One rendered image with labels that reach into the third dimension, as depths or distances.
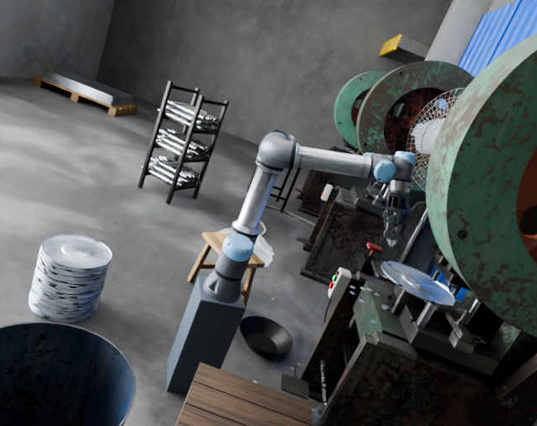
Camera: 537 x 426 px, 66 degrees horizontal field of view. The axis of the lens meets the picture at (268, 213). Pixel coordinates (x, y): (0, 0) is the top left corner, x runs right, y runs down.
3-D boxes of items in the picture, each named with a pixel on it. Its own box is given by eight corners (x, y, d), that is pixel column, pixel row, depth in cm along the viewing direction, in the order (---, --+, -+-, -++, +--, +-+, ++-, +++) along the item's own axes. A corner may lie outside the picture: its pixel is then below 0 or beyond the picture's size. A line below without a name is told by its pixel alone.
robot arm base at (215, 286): (204, 297, 155) (212, 275, 152) (201, 276, 168) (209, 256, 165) (241, 305, 159) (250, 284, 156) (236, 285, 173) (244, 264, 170)
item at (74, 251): (84, 277, 168) (84, 275, 168) (24, 248, 172) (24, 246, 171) (123, 254, 196) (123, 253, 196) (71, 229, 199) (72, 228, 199)
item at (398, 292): (362, 303, 153) (378, 273, 149) (358, 286, 166) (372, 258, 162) (424, 328, 153) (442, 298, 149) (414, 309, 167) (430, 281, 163)
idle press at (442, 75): (284, 281, 299) (391, 37, 247) (293, 236, 393) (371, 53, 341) (481, 360, 298) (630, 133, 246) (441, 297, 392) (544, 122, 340)
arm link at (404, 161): (391, 150, 161) (413, 154, 160) (386, 179, 162) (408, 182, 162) (396, 150, 153) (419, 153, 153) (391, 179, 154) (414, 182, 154)
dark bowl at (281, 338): (230, 351, 204) (234, 340, 202) (239, 319, 233) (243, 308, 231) (287, 373, 205) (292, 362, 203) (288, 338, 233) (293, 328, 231)
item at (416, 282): (465, 301, 157) (466, 299, 157) (435, 311, 136) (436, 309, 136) (402, 260, 175) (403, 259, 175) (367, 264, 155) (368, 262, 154)
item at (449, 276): (445, 288, 145) (452, 275, 143) (429, 264, 164) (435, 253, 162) (487, 304, 145) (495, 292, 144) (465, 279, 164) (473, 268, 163)
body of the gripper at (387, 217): (379, 221, 158) (384, 190, 157) (387, 221, 165) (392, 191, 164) (398, 226, 154) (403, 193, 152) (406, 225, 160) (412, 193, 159)
